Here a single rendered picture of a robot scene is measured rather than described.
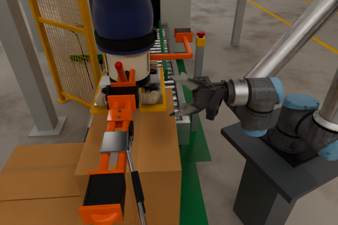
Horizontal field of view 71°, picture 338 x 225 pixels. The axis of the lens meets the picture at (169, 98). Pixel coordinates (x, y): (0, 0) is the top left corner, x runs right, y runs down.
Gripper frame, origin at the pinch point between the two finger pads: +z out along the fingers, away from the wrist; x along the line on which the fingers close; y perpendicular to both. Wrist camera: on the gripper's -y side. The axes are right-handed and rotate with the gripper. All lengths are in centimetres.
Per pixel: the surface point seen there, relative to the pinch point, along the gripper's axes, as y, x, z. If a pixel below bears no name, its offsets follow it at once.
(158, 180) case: -3.8, -35.4, 4.3
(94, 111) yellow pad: 10.1, -11.3, 27.1
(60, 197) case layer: 16, -71, 56
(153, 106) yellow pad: 10.9, -11.0, 5.2
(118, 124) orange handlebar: -10.4, -1.1, 14.7
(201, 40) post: 118, -27, -35
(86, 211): -37.2, 2.0, 17.4
